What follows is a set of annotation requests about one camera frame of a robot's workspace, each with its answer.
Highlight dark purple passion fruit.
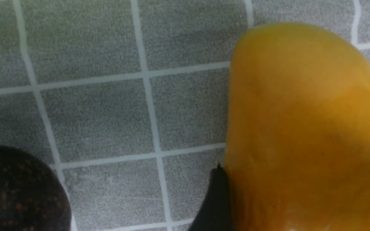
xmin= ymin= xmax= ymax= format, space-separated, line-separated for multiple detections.
xmin=0 ymin=146 xmax=72 ymax=231

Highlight orange yellow mango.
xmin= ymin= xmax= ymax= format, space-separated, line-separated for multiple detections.
xmin=224 ymin=22 xmax=370 ymax=231

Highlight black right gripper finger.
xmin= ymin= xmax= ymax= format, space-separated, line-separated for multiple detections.
xmin=188 ymin=164 xmax=233 ymax=231

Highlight grey checked tablecloth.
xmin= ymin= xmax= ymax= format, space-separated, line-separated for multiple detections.
xmin=0 ymin=0 xmax=370 ymax=231

